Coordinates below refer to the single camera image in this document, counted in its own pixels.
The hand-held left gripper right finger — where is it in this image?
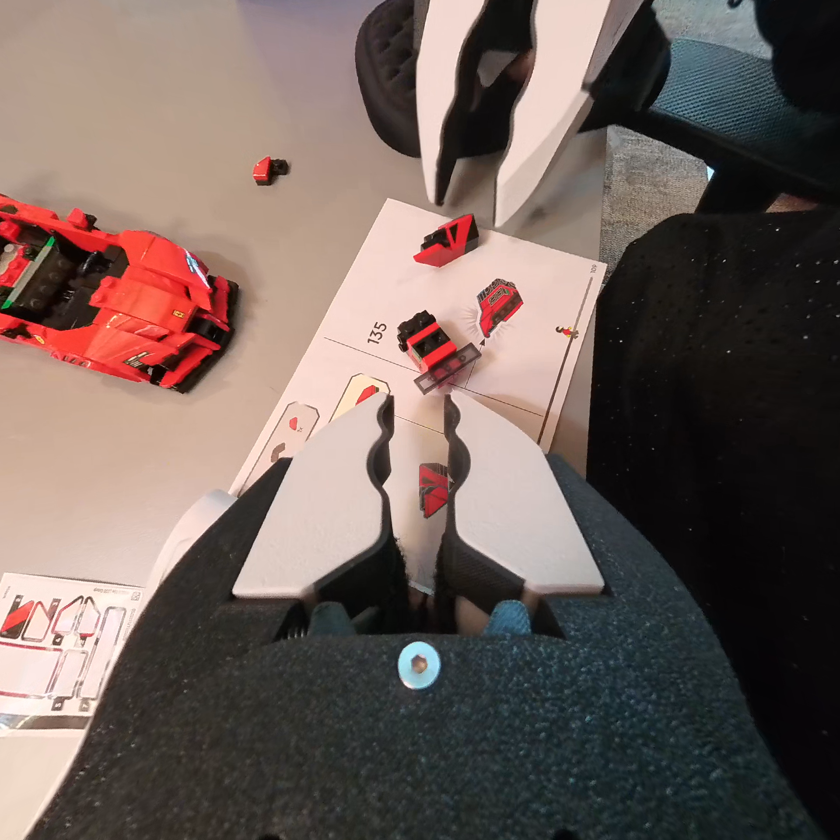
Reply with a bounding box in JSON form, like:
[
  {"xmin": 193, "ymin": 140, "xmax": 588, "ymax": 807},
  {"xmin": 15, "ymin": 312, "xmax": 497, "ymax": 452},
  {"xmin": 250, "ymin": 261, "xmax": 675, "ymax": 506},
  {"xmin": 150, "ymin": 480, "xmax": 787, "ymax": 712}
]
[{"xmin": 440, "ymin": 394, "xmax": 607, "ymax": 607}]

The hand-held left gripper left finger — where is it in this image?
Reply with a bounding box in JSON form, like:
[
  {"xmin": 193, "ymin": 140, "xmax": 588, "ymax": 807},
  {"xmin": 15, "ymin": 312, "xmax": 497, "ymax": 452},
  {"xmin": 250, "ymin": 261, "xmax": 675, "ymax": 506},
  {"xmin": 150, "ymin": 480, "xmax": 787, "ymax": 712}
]
[{"xmin": 231, "ymin": 394, "xmax": 401, "ymax": 611}]

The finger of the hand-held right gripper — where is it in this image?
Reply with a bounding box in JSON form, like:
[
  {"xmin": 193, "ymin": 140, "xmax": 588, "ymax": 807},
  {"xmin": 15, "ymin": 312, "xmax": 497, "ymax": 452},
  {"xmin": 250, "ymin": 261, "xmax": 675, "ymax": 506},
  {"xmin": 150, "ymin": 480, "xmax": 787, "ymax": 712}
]
[
  {"xmin": 415, "ymin": 0, "xmax": 500, "ymax": 208},
  {"xmin": 494, "ymin": 0, "xmax": 647, "ymax": 231}
]

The black red lego block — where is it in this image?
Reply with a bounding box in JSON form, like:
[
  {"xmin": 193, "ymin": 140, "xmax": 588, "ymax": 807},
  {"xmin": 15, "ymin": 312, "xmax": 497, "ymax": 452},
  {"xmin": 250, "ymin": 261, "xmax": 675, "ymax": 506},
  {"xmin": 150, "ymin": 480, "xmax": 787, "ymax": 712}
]
[{"xmin": 413, "ymin": 213, "xmax": 479, "ymax": 266}]

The red black green lego assembly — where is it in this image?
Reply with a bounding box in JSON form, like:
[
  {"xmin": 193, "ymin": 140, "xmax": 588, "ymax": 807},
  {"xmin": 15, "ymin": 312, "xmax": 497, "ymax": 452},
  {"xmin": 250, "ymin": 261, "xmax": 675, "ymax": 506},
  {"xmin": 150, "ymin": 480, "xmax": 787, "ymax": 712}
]
[{"xmin": 397, "ymin": 308, "xmax": 476, "ymax": 392}]

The red lego car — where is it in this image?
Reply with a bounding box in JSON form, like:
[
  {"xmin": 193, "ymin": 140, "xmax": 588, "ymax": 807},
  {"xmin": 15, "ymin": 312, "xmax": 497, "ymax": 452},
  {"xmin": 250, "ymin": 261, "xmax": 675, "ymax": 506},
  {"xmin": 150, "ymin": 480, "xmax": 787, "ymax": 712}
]
[{"xmin": 0, "ymin": 195, "xmax": 241, "ymax": 395}]

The lego instruction booklet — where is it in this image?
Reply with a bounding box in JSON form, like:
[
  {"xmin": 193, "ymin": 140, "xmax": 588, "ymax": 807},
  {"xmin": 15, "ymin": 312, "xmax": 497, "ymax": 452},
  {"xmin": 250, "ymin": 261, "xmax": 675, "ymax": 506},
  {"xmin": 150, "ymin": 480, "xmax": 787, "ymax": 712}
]
[{"xmin": 151, "ymin": 197, "xmax": 607, "ymax": 598}]

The black mesh chair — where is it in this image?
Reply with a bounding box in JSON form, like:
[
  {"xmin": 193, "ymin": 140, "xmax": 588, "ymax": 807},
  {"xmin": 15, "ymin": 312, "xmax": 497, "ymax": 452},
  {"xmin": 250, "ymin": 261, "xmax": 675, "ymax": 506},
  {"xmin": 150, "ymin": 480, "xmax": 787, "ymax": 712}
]
[{"xmin": 355, "ymin": 0, "xmax": 840, "ymax": 217}]

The white sticker sheet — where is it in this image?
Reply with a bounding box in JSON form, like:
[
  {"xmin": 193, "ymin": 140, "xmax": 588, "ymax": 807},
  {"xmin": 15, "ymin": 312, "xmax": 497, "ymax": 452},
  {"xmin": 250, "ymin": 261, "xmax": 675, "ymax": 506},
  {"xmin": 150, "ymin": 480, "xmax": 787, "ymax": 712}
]
[{"xmin": 0, "ymin": 573, "xmax": 143, "ymax": 736}]

